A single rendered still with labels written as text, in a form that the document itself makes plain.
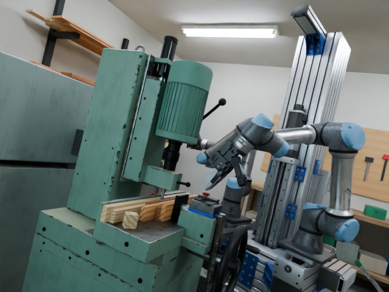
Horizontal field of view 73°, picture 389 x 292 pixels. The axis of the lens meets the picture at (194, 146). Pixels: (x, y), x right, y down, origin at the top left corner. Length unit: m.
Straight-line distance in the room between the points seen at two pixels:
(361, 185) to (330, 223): 2.83
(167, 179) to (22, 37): 2.48
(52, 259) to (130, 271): 0.36
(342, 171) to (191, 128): 0.70
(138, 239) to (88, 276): 0.32
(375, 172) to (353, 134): 2.94
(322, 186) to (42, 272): 1.58
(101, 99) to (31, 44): 2.12
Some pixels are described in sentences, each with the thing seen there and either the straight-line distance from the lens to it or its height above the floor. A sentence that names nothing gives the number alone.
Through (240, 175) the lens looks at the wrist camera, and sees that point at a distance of 0.99.
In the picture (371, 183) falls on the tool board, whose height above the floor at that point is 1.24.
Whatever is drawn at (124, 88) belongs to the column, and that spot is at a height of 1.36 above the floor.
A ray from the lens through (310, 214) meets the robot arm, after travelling 1.47.
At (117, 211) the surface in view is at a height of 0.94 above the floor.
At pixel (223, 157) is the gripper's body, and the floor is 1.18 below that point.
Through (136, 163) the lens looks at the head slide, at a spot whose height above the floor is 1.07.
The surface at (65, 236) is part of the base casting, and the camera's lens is 1.15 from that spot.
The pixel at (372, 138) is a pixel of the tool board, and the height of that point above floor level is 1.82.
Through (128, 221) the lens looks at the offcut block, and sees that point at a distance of 0.87.
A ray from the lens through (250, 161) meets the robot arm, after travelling 1.81.
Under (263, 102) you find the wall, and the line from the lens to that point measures 4.45.
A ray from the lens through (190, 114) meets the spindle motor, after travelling 1.01.
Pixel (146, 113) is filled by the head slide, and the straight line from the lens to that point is 1.10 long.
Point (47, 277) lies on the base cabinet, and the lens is 1.26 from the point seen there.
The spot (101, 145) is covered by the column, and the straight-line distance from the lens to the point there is 1.17.
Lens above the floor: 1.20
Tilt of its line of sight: level
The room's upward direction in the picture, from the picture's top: 13 degrees clockwise
